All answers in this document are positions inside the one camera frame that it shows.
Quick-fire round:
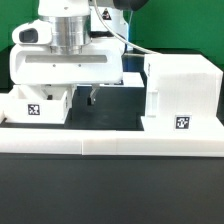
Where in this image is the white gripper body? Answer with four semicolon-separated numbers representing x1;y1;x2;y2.
10;20;123;85

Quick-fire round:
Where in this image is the white U-shaped border fence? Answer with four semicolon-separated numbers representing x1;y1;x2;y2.
0;93;224;158

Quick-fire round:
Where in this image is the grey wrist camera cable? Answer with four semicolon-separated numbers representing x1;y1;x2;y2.
92;0;161;55

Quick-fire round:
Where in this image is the white drawer cabinet housing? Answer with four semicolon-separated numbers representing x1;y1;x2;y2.
141;54;223;132

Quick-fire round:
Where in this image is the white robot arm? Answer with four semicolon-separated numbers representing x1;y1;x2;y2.
10;0;149;101

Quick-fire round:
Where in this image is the white front drawer box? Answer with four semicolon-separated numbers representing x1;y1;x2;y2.
3;85;72;124

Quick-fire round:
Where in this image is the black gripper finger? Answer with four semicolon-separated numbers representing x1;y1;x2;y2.
87;85;100;106
41;85;54;100

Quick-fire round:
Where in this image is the white fiducial marker sheet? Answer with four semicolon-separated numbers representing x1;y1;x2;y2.
76;72;144;88

